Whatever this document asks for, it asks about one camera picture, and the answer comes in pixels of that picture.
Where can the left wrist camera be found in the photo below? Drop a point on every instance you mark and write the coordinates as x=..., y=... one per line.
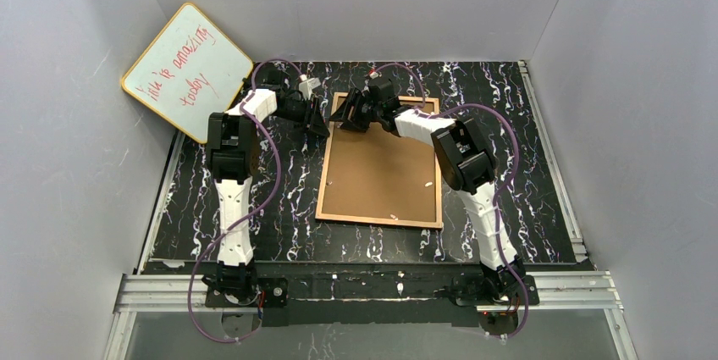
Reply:
x=307, y=86

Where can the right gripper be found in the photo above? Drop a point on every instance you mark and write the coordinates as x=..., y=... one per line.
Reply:
x=362, y=110

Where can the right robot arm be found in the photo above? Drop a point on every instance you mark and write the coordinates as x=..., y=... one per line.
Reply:
x=466, y=164

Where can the aluminium rail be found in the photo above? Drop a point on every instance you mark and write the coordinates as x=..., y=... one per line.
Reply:
x=376, y=296

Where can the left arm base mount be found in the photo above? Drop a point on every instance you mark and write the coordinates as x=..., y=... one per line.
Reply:
x=241, y=293

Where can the wooden picture frame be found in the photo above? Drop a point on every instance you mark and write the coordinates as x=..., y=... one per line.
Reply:
x=376, y=221

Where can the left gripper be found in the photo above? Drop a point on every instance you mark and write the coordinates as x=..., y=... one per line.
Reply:
x=309, y=112

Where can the white board yellow rim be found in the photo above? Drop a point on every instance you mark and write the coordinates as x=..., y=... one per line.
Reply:
x=188, y=72

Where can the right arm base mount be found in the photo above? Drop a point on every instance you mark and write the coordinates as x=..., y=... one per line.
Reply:
x=488, y=294

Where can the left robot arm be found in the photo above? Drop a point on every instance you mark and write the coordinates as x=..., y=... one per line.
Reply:
x=233, y=149

